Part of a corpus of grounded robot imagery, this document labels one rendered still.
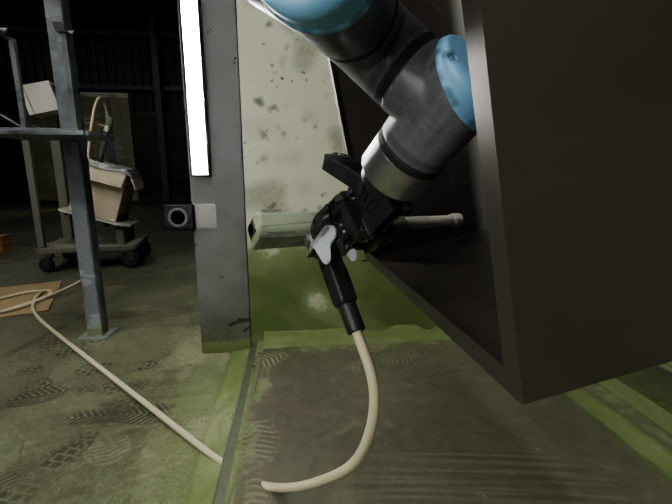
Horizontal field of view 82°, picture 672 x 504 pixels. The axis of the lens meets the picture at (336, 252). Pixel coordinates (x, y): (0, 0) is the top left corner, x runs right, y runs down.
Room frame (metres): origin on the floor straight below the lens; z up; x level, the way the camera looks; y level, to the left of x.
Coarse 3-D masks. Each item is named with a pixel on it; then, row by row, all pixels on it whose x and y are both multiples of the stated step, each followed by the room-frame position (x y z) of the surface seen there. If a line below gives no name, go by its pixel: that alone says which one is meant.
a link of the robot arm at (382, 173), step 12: (372, 144) 0.49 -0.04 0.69; (372, 156) 0.48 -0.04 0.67; (384, 156) 0.46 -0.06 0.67; (372, 168) 0.48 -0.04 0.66; (384, 168) 0.46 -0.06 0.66; (396, 168) 0.46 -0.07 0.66; (372, 180) 0.48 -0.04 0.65; (384, 180) 0.47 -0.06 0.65; (396, 180) 0.46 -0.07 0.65; (408, 180) 0.46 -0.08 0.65; (420, 180) 0.46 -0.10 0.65; (432, 180) 0.48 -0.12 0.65; (384, 192) 0.48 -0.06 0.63; (396, 192) 0.47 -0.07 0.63; (408, 192) 0.48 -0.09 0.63; (420, 192) 0.49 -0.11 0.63
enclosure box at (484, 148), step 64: (448, 0) 0.92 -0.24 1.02; (512, 0) 0.29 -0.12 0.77; (576, 0) 0.30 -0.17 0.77; (640, 0) 0.31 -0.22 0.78; (512, 64) 0.30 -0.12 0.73; (576, 64) 0.30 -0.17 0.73; (640, 64) 0.31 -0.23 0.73; (512, 128) 0.30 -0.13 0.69; (576, 128) 0.30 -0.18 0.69; (640, 128) 0.31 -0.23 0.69; (448, 192) 0.92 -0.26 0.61; (512, 192) 0.30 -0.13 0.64; (576, 192) 0.30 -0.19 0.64; (640, 192) 0.31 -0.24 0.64; (384, 256) 0.87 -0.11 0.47; (448, 256) 0.78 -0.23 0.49; (512, 256) 0.30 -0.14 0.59; (576, 256) 0.31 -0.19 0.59; (640, 256) 0.31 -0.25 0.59; (448, 320) 0.44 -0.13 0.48; (512, 320) 0.30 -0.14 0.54; (576, 320) 0.31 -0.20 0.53; (640, 320) 0.32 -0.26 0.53; (512, 384) 0.31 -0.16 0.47; (576, 384) 0.31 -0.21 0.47
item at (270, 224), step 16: (256, 224) 0.59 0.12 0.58; (272, 224) 0.59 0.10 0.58; (288, 224) 0.61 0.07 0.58; (304, 224) 0.62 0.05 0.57; (400, 224) 0.74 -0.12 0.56; (416, 224) 0.78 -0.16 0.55; (432, 224) 0.81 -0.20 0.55; (448, 224) 0.83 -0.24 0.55; (256, 240) 0.58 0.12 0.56; (272, 240) 0.59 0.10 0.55; (288, 240) 0.61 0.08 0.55; (304, 240) 0.63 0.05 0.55; (336, 256) 0.62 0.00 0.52; (336, 272) 0.60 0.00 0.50; (336, 288) 0.58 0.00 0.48; (352, 288) 0.59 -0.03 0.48; (336, 304) 0.58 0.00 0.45; (352, 304) 0.57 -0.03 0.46; (352, 320) 0.56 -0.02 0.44
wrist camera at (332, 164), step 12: (324, 156) 0.61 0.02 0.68; (336, 156) 0.60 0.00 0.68; (348, 156) 0.61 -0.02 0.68; (324, 168) 0.61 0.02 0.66; (336, 168) 0.58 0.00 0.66; (348, 168) 0.56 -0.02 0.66; (360, 168) 0.57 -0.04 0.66; (348, 180) 0.56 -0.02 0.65; (360, 180) 0.53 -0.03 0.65; (360, 192) 0.54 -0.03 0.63
